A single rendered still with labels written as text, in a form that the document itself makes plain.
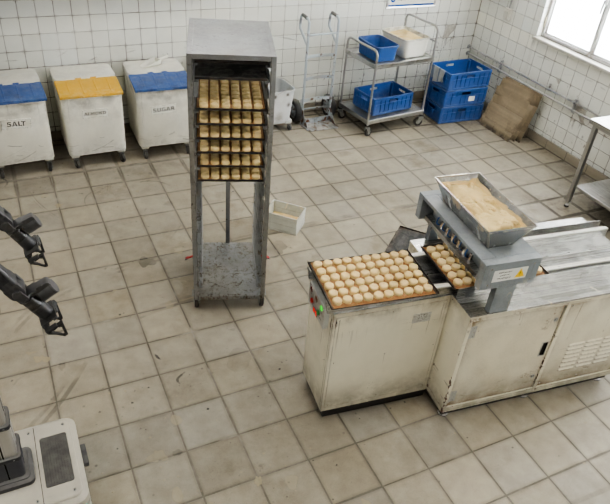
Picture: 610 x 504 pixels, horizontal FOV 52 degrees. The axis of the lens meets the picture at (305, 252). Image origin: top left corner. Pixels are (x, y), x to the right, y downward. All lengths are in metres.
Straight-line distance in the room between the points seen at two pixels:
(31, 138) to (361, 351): 3.73
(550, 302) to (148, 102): 3.98
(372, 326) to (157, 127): 3.50
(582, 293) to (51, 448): 2.92
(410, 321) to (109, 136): 3.65
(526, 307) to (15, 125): 4.39
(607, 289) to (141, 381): 2.78
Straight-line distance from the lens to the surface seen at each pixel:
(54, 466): 3.42
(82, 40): 6.49
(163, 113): 6.16
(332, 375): 3.55
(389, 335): 3.50
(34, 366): 4.27
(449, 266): 3.57
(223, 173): 3.90
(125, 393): 3.99
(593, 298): 3.88
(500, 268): 3.26
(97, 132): 6.11
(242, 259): 4.69
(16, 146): 6.09
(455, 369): 3.65
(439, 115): 7.57
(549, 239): 4.14
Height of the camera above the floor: 2.96
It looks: 36 degrees down
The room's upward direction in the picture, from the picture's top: 6 degrees clockwise
